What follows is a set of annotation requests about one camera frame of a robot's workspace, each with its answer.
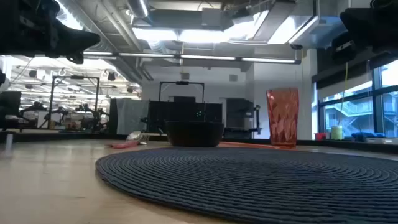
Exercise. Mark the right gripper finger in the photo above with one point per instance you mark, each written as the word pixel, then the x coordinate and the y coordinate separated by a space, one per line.
pixel 363 32
pixel 360 17

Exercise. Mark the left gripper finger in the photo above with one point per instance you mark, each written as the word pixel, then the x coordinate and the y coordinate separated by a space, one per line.
pixel 77 30
pixel 77 43

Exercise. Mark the orange faceted plastic tumbler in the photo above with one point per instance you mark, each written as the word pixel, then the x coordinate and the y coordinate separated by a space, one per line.
pixel 283 118

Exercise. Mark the black bowl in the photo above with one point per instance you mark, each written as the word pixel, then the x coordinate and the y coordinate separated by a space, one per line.
pixel 194 133

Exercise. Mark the black background robot arm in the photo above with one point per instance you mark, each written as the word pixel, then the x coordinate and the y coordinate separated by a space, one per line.
pixel 93 113
pixel 32 107
pixel 57 111

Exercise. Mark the grey cloth panel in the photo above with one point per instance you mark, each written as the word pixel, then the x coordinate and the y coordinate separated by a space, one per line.
pixel 132 115

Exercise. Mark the blue bundle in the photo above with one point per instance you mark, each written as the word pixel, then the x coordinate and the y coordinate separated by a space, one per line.
pixel 368 135

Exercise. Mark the green yellow bottle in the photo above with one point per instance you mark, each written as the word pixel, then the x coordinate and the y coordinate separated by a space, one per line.
pixel 336 132

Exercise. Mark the red container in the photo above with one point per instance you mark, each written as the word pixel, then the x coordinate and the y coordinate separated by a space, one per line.
pixel 320 136

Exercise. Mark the black partition cabinet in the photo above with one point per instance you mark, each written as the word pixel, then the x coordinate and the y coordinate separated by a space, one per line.
pixel 180 112

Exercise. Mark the long linear ceiling light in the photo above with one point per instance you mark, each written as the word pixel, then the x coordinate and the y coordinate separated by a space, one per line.
pixel 205 57

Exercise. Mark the grey ceiling box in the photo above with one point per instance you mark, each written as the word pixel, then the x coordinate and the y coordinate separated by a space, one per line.
pixel 211 17

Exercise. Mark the round dark woven placemat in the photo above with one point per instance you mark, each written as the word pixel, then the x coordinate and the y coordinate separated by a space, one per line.
pixel 248 186

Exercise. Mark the black camera gantry frame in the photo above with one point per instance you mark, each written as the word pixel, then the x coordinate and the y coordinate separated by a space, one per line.
pixel 182 82
pixel 74 77

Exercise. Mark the round silver ceiling duct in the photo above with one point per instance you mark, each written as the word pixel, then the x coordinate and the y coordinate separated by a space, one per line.
pixel 138 7

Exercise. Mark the dark ceiling security camera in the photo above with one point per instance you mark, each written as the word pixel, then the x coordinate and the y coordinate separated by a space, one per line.
pixel 296 46

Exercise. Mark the rectangular metal air duct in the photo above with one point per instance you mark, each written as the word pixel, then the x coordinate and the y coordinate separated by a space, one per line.
pixel 280 21

